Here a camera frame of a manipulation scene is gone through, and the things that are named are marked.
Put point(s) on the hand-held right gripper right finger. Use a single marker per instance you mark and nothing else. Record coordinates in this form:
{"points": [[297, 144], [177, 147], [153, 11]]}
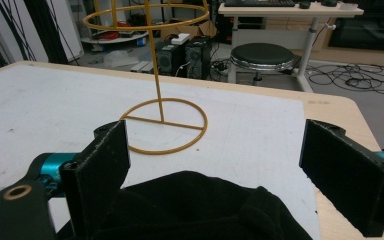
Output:
{"points": [[343, 176]]}

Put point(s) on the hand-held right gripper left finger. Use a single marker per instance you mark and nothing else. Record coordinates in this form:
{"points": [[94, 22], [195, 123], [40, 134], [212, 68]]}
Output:
{"points": [[96, 173]]}

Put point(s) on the black cloth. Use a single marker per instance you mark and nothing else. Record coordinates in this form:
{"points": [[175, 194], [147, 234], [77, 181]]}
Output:
{"points": [[193, 210]]}

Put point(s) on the white mat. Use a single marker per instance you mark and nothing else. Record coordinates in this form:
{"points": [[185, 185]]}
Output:
{"points": [[186, 120]]}

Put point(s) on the round white platform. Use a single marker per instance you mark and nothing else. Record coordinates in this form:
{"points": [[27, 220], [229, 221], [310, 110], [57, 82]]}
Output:
{"points": [[116, 36]]}

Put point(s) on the round black stool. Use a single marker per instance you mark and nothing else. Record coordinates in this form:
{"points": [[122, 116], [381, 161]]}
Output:
{"points": [[261, 61]]}

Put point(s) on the black computer tower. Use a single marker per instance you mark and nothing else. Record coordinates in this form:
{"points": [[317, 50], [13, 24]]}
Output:
{"points": [[183, 56]]}

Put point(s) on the black monitor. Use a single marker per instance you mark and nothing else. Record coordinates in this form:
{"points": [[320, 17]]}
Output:
{"points": [[368, 31]]}

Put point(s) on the white panel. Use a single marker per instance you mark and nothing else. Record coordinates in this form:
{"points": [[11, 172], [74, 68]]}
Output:
{"points": [[65, 28]]}

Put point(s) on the white power adapter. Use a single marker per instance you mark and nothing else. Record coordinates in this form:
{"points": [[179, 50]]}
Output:
{"points": [[180, 39]]}

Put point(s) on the light wooden desk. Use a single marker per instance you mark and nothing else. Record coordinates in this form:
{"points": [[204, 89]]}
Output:
{"points": [[293, 20]]}

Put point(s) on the black computer mouse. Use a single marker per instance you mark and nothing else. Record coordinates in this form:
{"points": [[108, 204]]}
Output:
{"points": [[304, 4]]}

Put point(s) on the black keyboard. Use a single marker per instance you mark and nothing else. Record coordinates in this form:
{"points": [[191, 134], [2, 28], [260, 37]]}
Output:
{"points": [[259, 3]]}

